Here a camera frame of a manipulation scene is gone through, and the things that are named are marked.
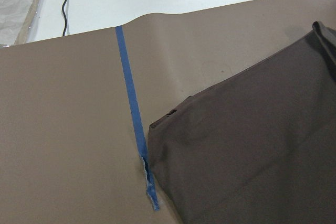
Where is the brown t-shirt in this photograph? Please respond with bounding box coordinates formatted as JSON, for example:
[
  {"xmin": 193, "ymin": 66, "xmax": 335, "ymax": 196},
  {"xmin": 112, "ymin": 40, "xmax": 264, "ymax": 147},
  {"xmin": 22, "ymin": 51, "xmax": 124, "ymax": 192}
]
[{"xmin": 148, "ymin": 22, "xmax": 335, "ymax": 223}]

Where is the clear plastic bag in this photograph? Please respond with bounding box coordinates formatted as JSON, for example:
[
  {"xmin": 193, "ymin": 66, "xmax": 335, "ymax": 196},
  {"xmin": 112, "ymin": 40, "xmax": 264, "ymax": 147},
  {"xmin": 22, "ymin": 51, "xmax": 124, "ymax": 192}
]
[{"xmin": 1, "ymin": 0, "xmax": 40, "ymax": 47}]

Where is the black table cable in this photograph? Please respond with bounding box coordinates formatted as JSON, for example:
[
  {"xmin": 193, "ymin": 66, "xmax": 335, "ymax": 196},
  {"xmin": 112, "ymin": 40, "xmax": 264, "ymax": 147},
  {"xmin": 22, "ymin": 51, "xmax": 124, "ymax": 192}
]
[{"xmin": 60, "ymin": 0, "xmax": 69, "ymax": 36}]

